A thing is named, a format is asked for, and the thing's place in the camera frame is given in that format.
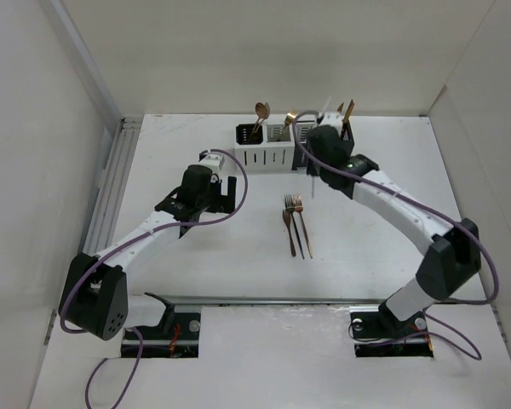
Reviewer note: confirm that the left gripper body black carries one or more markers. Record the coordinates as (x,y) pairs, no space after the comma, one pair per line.
(213,202)

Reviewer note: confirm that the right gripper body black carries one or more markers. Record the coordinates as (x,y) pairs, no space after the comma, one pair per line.
(315,169)

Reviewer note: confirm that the gold knife black handle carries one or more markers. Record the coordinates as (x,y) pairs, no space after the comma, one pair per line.
(347,115)

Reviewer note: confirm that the white chopstick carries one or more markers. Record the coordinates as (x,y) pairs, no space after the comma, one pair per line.
(327,103)

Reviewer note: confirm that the gold fork dark handle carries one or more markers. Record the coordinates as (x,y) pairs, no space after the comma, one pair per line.
(290,116)

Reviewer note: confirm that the black fork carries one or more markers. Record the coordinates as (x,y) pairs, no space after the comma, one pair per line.
(289,206)

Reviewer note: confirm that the large copper spoon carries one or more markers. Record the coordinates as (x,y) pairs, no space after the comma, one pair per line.
(268,113)

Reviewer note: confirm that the small copper spoon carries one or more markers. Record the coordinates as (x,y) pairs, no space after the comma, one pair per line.
(261,113)

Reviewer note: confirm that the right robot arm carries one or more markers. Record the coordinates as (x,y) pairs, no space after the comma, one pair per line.
(450,255)

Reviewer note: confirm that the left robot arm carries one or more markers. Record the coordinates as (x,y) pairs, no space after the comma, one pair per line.
(96,297)

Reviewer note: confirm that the black utensil holder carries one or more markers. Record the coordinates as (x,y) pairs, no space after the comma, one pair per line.
(302,157)

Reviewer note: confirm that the white utensil holder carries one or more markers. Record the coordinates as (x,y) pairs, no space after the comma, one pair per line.
(269,149)

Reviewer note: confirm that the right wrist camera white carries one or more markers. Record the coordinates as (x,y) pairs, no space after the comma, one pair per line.
(333,119)

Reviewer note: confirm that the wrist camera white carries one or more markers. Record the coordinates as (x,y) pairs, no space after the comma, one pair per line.
(213,161)
(333,119)

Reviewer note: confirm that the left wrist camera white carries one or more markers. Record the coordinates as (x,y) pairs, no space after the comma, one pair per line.
(213,161)

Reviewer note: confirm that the aluminium rail left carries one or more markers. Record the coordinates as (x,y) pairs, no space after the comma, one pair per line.
(108,189)

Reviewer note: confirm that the aluminium rail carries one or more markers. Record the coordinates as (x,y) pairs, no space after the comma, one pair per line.
(108,189)
(278,301)

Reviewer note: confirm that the front aluminium rail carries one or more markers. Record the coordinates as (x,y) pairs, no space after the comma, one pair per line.
(278,301)

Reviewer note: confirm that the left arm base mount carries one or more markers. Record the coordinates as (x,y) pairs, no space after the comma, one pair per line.
(177,340)

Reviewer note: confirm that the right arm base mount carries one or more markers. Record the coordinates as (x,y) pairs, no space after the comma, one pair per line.
(372,339)

